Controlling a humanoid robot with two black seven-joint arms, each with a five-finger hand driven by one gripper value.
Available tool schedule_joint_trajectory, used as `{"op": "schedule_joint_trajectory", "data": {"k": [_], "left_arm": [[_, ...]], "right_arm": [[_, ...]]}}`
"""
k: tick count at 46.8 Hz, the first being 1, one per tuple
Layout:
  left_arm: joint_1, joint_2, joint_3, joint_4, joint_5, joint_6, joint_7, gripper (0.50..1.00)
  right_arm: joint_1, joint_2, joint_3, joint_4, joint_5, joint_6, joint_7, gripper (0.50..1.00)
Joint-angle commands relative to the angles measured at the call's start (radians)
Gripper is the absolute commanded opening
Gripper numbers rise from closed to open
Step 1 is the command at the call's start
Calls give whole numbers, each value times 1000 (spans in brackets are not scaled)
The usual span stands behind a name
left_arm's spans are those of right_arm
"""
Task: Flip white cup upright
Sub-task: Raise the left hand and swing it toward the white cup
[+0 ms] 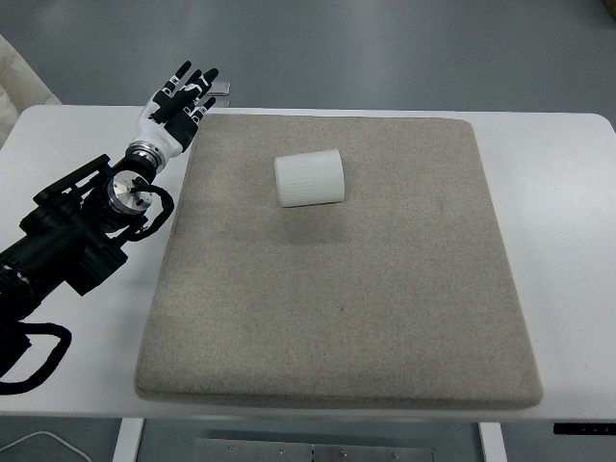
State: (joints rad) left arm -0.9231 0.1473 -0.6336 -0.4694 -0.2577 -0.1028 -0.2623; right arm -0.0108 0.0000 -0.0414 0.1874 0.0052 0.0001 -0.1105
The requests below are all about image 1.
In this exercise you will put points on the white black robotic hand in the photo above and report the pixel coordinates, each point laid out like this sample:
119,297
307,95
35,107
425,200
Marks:
168,123

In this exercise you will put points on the white ribbed cup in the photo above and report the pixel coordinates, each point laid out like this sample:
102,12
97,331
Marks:
308,179

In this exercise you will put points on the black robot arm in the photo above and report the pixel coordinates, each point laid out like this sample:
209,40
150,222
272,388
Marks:
82,221

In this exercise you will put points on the beige fabric mat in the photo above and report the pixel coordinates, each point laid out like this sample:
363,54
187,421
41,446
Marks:
399,297

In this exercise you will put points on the white table leg left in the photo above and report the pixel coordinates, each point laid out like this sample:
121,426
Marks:
128,440

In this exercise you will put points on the white table leg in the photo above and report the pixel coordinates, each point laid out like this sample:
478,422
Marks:
492,442
128,440

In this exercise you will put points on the white table leg right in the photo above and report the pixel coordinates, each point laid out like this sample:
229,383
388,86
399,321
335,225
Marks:
492,442

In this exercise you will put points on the black desk control panel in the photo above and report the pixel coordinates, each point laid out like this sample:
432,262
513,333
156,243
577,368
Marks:
585,429

